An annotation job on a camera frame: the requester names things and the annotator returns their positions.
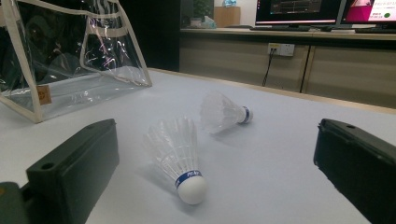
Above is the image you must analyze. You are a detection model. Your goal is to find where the white table sheet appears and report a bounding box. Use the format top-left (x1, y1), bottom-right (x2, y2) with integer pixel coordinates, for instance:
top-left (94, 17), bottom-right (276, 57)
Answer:
top-left (0, 68), bottom-right (396, 224)

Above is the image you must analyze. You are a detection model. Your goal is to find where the small wooden box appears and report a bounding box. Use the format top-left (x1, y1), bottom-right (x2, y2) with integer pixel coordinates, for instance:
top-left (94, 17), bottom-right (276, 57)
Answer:
top-left (213, 6), bottom-right (242, 29)

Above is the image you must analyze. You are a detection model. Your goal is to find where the green plant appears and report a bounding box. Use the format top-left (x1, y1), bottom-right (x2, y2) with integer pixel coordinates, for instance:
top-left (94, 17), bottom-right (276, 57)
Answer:
top-left (191, 0), bottom-right (216, 21)

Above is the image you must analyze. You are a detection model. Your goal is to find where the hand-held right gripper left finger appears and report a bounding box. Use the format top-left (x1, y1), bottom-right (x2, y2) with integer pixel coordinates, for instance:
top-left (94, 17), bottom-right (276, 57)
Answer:
top-left (25, 118), bottom-right (120, 224)

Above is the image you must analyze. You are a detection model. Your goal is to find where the dark screen monitor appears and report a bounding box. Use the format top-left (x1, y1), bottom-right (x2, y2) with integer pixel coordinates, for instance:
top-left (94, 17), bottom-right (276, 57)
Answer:
top-left (254, 0), bottom-right (344, 26)

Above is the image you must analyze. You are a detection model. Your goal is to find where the white shuttlecock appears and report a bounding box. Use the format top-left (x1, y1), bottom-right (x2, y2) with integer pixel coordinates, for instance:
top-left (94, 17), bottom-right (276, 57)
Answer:
top-left (199, 90), bottom-right (254, 135)
top-left (142, 116), bottom-right (208, 206)

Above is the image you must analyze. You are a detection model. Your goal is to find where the beige wooden cabinet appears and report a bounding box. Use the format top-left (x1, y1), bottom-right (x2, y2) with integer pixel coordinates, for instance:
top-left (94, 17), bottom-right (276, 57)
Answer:
top-left (179, 27), bottom-right (396, 110)

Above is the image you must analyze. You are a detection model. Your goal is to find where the pink screen monitor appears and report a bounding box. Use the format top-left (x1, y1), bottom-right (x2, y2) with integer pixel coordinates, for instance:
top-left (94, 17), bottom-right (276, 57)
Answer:
top-left (340, 0), bottom-right (396, 26)

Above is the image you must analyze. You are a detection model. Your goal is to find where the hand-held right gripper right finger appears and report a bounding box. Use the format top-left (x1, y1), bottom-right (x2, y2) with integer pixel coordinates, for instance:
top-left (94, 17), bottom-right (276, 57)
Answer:
top-left (313, 118), bottom-right (396, 224)

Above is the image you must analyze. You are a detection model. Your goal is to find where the clear bag with beige trim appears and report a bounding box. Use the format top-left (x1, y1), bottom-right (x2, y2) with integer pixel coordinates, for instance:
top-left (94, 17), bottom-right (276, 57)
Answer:
top-left (0, 0), bottom-right (153, 124)

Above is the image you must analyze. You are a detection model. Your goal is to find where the black wall socket cable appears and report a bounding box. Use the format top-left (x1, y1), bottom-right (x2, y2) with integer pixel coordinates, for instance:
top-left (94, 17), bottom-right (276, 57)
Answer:
top-left (262, 48), bottom-right (277, 88)

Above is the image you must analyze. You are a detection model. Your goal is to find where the black keyboard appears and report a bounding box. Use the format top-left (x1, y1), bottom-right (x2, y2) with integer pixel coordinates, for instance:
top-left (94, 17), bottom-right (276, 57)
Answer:
top-left (354, 27), bottom-right (396, 35)
top-left (249, 24), bottom-right (313, 33)

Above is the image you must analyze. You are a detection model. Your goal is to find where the white wall socket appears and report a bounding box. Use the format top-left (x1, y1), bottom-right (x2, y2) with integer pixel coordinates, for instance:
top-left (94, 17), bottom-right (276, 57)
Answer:
top-left (267, 42), bottom-right (296, 58)

